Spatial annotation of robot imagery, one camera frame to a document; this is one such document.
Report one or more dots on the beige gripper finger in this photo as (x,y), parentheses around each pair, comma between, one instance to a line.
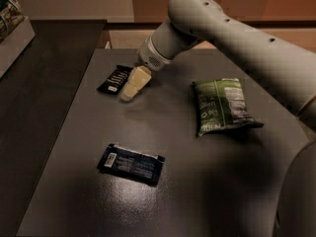
(138,78)

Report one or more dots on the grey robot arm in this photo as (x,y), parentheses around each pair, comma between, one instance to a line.
(285,70)

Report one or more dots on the black rxbar chocolate bar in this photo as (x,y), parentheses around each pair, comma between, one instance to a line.
(114,83)

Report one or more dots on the green chip bag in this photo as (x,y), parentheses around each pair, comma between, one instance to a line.
(221,106)

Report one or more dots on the dark blue snack bar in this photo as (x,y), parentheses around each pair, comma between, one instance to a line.
(131,165)

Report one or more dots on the dark side table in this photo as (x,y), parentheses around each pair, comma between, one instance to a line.
(35,96)

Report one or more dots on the white display box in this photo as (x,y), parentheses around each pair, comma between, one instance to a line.
(13,45)

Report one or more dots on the snack packs in box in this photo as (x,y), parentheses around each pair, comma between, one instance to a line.
(11,16)

